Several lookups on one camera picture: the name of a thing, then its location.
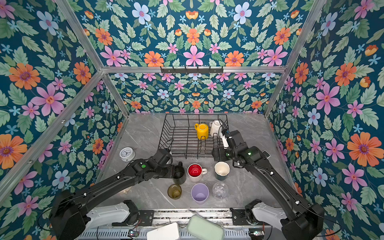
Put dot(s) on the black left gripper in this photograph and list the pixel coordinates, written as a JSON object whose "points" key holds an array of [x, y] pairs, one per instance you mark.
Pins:
{"points": [[172, 168]]}

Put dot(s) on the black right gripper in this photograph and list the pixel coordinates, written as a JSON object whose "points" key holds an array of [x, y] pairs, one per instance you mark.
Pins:
{"points": [[221, 150]]}

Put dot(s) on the black mug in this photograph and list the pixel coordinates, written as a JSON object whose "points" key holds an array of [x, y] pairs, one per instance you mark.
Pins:
{"points": [[180, 182]]}

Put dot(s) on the dark green mug cream inside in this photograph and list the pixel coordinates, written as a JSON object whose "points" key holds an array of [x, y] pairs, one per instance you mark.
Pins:
{"points": [[222, 171]]}

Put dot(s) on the olive green glass tumbler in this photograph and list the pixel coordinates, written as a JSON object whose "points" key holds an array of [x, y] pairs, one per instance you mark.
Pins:
{"points": [[174, 191]]}

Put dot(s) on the white ceramic mug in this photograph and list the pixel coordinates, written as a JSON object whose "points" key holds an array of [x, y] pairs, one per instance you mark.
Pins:
{"points": [[216, 128]]}

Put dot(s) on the yellow mug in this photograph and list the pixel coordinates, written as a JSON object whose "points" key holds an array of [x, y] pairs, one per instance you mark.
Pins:
{"points": [[202, 131]]}

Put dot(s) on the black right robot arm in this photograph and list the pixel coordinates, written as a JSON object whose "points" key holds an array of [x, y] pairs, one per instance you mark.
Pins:
{"points": [[296, 218]]}

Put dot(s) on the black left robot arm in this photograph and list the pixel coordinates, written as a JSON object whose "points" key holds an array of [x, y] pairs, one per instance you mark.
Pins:
{"points": [[70, 213]]}

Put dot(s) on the white mug red inside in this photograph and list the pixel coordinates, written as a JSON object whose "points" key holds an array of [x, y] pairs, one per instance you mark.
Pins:
{"points": [[196, 172]]}

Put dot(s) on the clear glass tumbler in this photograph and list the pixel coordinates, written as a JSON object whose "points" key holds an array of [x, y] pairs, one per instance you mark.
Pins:
{"points": [[220, 190]]}

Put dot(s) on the lilac plastic cup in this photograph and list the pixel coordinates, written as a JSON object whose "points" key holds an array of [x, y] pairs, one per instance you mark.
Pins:
{"points": [[200, 193]]}

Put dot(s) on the small white round timer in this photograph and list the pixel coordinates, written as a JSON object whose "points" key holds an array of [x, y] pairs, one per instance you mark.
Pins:
{"points": [[127, 154]]}

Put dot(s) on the white rectangular box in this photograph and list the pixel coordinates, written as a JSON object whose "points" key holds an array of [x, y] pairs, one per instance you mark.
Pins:
{"points": [[168, 232]]}

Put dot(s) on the pale green rectangular box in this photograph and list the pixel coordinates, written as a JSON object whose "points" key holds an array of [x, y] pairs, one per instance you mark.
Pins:
{"points": [[204, 229]]}

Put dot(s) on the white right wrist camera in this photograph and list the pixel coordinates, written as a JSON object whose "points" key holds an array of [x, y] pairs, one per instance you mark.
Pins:
{"points": [[224, 139]]}

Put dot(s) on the black wire dish rack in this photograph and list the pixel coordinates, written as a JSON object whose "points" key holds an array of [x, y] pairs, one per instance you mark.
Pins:
{"points": [[179, 136]]}

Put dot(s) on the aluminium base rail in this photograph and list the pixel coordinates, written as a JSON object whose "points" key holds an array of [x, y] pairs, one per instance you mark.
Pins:
{"points": [[210, 214]]}

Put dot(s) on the black wall hook rail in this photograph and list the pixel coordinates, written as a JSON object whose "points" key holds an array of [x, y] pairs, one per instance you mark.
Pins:
{"points": [[191, 70]]}

